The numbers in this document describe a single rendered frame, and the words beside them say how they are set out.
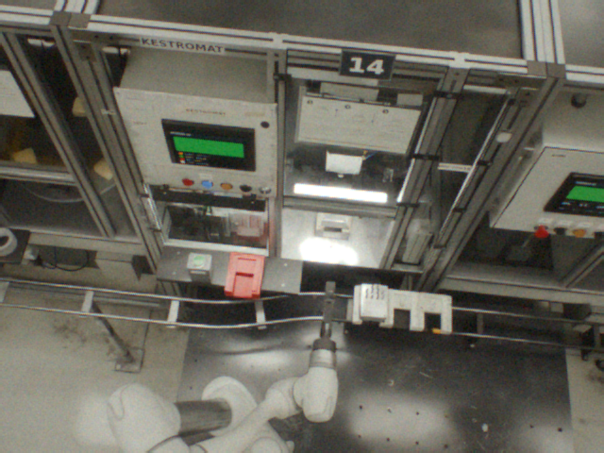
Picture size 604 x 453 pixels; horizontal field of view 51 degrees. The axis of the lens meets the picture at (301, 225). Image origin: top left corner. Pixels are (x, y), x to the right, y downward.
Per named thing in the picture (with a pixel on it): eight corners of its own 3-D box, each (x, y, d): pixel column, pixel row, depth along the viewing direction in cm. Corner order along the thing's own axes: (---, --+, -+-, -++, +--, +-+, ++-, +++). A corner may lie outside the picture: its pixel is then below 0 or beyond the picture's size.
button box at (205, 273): (190, 280, 237) (186, 267, 226) (193, 261, 240) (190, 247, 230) (211, 282, 237) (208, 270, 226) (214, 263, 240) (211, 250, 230)
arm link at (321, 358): (338, 368, 197) (339, 349, 200) (309, 364, 198) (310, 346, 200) (335, 376, 206) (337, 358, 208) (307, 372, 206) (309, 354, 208)
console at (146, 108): (142, 191, 201) (109, 97, 160) (161, 119, 214) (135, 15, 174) (275, 206, 200) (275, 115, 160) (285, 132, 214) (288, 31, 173)
